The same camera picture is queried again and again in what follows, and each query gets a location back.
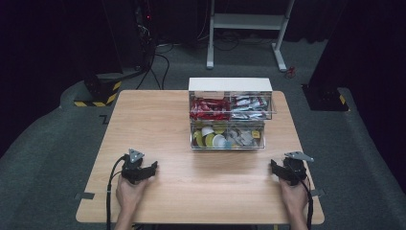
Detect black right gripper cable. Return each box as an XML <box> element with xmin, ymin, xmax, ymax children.
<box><xmin>286</xmin><ymin>159</ymin><xmax>315</xmax><ymax>230</ymax></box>

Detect clear two-compartment drawer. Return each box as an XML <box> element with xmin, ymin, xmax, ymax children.
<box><xmin>189</xmin><ymin>90</ymin><xmax>278</xmax><ymax>122</ymax></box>

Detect black yellow striped stand base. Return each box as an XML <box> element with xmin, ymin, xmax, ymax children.
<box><xmin>73</xmin><ymin>72</ymin><xmax>124</xmax><ymax>108</ymax></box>

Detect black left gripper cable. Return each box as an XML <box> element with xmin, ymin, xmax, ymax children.
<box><xmin>105</xmin><ymin>154</ymin><xmax>129</xmax><ymax>230</ymax></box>

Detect white-topped clear drawer organizer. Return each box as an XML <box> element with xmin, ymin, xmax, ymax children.
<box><xmin>188</xmin><ymin>77</ymin><xmax>278</xmax><ymax>151</ymax></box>

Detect person's left hand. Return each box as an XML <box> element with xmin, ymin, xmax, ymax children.
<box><xmin>115</xmin><ymin>173</ymin><xmax>151</xmax><ymax>215</ymax></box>

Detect person's right hand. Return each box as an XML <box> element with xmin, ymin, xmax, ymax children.
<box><xmin>279</xmin><ymin>176</ymin><xmax>311</xmax><ymax>215</ymax></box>

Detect pile of silver stick packets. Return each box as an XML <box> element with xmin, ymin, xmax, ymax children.
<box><xmin>230</xmin><ymin>95</ymin><xmax>270</xmax><ymax>121</ymax></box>

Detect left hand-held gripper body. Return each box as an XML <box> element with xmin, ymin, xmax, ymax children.
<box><xmin>121</xmin><ymin>148</ymin><xmax>147</xmax><ymax>185</ymax></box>

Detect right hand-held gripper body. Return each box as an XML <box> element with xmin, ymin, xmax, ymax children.
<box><xmin>282</xmin><ymin>150</ymin><xmax>315</xmax><ymax>187</ymax></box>

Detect small red floor item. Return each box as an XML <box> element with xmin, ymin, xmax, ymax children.
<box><xmin>284</xmin><ymin>65</ymin><xmax>297</xmax><ymax>80</ymax></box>

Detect pile of red stick packets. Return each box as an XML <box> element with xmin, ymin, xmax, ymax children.
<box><xmin>190</xmin><ymin>97</ymin><xmax>232</xmax><ymax>121</ymax></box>

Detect clear drawer with capsules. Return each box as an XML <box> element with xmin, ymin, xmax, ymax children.
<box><xmin>190</xmin><ymin>119</ymin><xmax>266</xmax><ymax>150</ymax></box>

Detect pile of grey sachets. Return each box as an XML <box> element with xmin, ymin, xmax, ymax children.
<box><xmin>225</xmin><ymin>127</ymin><xmax>254</xmax><ymax>149</ymax></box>

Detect white metal stand frame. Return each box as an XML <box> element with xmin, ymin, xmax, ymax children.
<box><xmin>206</xmin><ymin>0</ymin><xmax>296</xmax><ymax>73</ymax></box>

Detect dark equipment rack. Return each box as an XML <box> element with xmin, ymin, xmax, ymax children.
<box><xmin>133</xmin><ymin>0</ymin><xmax>158</xmax><ymax>72</ymax></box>

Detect black floor cables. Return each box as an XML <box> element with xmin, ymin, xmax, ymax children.
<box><xmin>135</xmin><ymin>40</ymin><xmax>175</xmax><ymax>91</ymax></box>

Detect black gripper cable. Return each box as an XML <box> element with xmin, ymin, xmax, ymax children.
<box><xmin>105</xmin><ymin>154</ymin><xmax>129</xmax><ymax>230</ymax></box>
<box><xmin>286</xmin><ymin>159</ymin><xmax>315</xmax><ymax>230</ymax></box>

